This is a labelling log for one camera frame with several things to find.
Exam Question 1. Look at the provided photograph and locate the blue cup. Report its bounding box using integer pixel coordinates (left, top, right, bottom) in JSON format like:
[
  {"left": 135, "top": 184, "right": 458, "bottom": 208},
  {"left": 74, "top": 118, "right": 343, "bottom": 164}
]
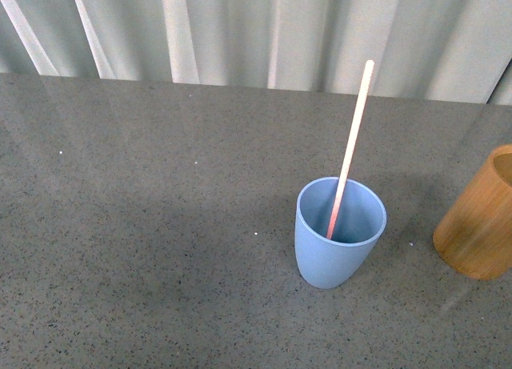
[{"left": 294, "top": 177, "right": 387, "bottom": 289}]

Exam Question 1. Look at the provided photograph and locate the white curtain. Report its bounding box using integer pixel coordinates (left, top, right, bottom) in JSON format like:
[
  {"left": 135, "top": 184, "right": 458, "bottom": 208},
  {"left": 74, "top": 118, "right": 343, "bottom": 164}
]
[{"left": 1, "top": 0, "right": 511, "bottom": 105}]

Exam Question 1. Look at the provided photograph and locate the pink chopstick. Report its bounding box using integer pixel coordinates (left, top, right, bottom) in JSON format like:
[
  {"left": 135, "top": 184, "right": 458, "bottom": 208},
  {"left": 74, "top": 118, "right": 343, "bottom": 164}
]
[{"left": 326, "top": 59, "right": 375, "bottom": 239}]

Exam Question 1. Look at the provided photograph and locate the bamboo chopstick holder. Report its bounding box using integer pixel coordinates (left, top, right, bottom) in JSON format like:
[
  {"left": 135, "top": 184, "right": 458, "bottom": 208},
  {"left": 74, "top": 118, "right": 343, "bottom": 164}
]
[{"left": 433, "top": 144, "right": 511, "bottom": 280}]

